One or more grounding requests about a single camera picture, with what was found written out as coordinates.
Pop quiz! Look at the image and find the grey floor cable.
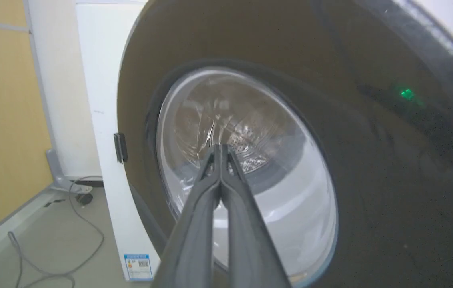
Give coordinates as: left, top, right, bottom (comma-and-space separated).
8, 176, 105, 288

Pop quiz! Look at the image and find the white washing machine body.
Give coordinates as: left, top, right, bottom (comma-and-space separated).
75, 0, 162, 282

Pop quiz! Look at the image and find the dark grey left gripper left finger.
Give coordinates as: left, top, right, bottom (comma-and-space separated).
151, 144, 223, 288

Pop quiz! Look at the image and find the energy label sticker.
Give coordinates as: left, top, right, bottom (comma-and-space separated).
124, 253, 153, 281

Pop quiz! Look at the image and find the grey partition foot with caster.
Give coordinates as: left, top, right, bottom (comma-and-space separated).
46, 149, 104, 206

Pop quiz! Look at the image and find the dark round washing machine door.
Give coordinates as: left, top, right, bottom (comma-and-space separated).
117, 0, 453, 288

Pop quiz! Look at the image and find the black door latch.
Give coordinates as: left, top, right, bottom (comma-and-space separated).
114, 132, 128, 164

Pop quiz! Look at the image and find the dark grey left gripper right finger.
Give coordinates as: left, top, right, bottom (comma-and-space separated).
220, 144, 292, 288

